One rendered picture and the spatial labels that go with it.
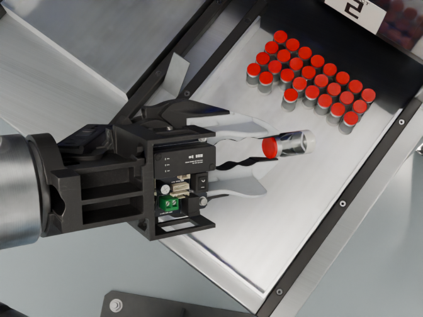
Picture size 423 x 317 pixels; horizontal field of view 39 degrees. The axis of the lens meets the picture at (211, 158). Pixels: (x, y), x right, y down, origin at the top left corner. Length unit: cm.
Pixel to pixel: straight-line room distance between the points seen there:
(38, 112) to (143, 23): 22
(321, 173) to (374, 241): 93
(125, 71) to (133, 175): 56
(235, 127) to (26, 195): 17
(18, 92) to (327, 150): 49
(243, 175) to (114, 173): 14
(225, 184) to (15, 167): 18
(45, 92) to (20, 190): 60
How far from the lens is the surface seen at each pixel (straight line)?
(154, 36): 97
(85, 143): 44
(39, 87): 98
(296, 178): 88
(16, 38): 103
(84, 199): 38
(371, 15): 84
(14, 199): 38
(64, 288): 180
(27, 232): 40
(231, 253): 86
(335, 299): 176
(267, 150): 52
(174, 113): 46
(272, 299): 84
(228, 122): 48
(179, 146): 41
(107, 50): 97
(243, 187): 48
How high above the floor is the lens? 173
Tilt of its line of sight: 73 degrees down
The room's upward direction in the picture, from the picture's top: 6 degrees counter-clockwise
